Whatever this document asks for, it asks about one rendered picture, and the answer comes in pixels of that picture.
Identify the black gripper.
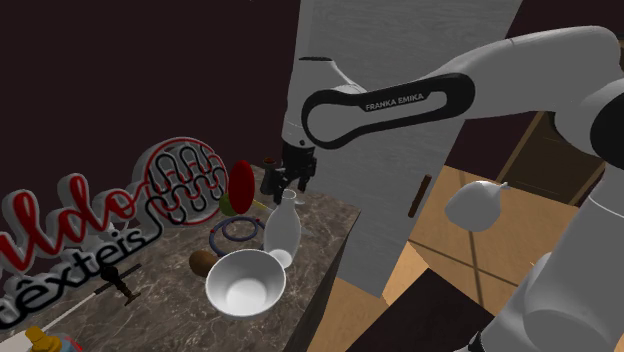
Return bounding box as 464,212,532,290
272,141,318,206

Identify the black bottle with brown cap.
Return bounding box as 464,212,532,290
259,156,280,197

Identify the white vase bottle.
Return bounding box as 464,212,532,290
262,189,303,270

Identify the red oval paddle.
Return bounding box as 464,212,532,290
227,160,256,216

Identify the green ball with yellow stick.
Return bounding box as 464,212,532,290
218,192,275,218

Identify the white bowl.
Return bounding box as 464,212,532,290
204,248,288,321

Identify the brown egg-shaped fruit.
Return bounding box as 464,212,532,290
188,249,219,280

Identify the dark robot stand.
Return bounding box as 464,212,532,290
344,267,496,352

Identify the black and white rod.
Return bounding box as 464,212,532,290
0,263,144,342

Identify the white red lettering sign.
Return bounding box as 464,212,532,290
0,135,230,334

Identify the brown wooden cabinet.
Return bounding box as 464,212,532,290
496,110,607,206

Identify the yellow toy figure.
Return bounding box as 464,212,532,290
23,325,85,352

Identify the blue ring with red dots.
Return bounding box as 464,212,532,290
208,215,267,259

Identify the white door with brown handle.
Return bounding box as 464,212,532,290
281,0,524,299

